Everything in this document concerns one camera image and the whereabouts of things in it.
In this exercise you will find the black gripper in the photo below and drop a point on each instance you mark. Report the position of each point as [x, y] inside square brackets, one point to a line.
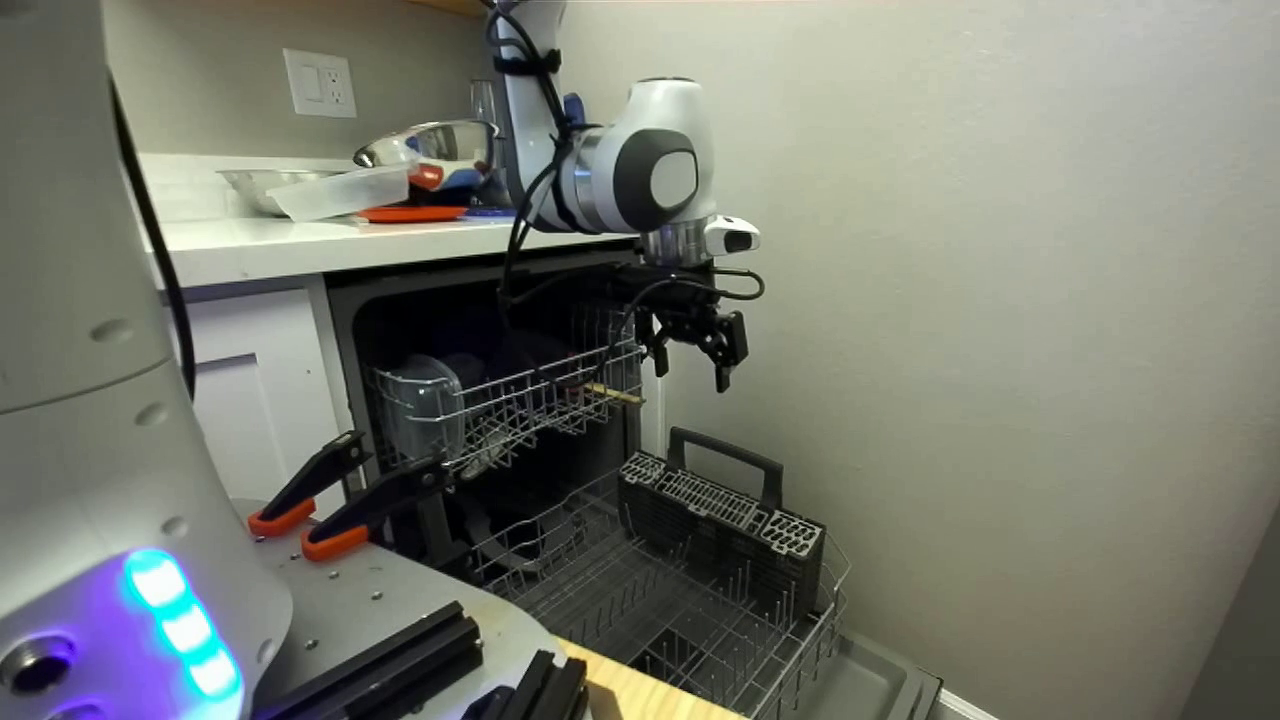
[684, 299]

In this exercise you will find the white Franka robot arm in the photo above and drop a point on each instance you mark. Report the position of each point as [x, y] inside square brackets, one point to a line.
[626, 165]

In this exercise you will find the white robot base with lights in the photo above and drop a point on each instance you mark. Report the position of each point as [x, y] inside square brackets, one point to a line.
[81, 266]

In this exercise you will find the built-in dishwasher body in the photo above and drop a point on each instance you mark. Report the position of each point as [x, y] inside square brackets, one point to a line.
[402, 322]

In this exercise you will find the grey cutlery basket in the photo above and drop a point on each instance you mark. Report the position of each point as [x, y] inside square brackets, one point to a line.
[744, 540]

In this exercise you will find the tall clear plastic container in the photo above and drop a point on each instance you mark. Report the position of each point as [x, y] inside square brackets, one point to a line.
[421, 407]

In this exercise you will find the flat orange item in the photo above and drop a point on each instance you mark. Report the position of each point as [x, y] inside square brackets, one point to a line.
[415, 213]

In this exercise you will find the metal bowl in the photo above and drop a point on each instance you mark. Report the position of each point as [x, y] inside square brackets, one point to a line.
[440, 147]

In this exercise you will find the black orange spring clamp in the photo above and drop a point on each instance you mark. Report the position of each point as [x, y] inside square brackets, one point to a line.
[385, 497]
[313, 478]

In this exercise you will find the wooden board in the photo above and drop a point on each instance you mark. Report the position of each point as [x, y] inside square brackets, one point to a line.
[642, 696]

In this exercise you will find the white kitchen countertop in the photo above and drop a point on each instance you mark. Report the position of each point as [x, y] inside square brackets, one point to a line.
[332, 245]

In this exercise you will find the black aluminium extrusion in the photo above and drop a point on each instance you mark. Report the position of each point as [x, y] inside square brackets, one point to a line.
[540, 695]
[402, 660]

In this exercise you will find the grey metal mounting plate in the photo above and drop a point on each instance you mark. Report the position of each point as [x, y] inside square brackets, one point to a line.
[385, 587]

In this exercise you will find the white kitchen cabinet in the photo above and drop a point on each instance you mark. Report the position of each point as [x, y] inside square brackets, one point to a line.
[266, 384]

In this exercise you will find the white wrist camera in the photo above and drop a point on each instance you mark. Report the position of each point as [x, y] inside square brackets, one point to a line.
[735, 236]

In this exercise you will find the small wall outlet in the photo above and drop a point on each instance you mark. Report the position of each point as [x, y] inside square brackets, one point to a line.
[480, 104]

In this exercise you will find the white wall outlet plate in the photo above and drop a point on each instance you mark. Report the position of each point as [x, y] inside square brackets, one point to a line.
[321, 87]

